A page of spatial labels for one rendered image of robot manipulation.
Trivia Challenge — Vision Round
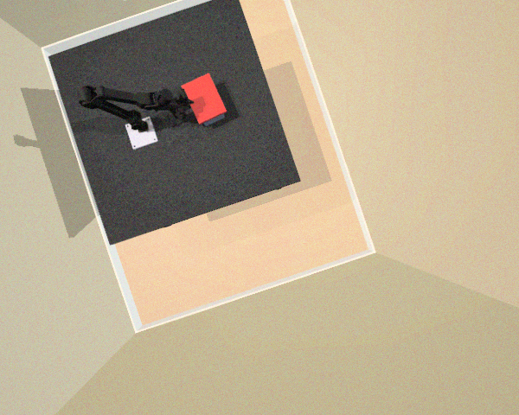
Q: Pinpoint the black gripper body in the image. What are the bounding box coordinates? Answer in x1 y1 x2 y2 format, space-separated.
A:
169 88 188 118

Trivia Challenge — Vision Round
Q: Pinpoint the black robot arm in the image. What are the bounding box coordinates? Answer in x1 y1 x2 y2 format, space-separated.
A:
77 85 186 132

